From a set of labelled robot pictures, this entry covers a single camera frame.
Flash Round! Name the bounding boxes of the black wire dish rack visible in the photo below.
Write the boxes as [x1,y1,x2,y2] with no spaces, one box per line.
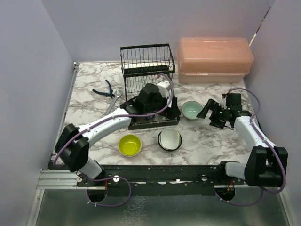
[120,43,181,130]

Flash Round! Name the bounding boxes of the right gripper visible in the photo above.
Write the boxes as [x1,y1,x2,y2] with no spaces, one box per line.
[197,98,230,129]

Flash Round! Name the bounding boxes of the pink plastic storage box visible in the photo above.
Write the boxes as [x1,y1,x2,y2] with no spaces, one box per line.
[177,37,254,83]

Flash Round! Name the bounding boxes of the mint green floral bowl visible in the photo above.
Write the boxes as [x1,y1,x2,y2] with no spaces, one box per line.
[182,101,203,120]

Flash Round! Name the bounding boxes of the black rimmed bowl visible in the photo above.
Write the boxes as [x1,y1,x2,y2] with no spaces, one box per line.
[158,128,182,152]

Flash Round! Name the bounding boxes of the yellow-green bowl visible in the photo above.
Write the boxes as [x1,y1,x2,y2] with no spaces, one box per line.
[118,134,142,157]

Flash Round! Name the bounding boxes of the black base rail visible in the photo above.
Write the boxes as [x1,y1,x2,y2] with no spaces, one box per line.
[47,162,250,196]

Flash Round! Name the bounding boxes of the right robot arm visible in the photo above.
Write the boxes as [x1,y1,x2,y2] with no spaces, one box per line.
[197,92,288,191]

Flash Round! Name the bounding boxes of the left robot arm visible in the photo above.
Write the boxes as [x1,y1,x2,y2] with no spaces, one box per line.
[53,79,181,186]

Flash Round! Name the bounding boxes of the silver wrench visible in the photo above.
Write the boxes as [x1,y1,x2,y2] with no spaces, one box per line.
[103,90,122,116]

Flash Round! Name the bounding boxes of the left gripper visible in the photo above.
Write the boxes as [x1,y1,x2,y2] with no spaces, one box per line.
[144,91,180,120]

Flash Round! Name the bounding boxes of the aluminium frame rail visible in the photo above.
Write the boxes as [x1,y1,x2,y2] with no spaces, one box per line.
[36,170,87,190]

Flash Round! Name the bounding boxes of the blue handled pliers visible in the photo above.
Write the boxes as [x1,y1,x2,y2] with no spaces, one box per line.
[92,79,116,98]

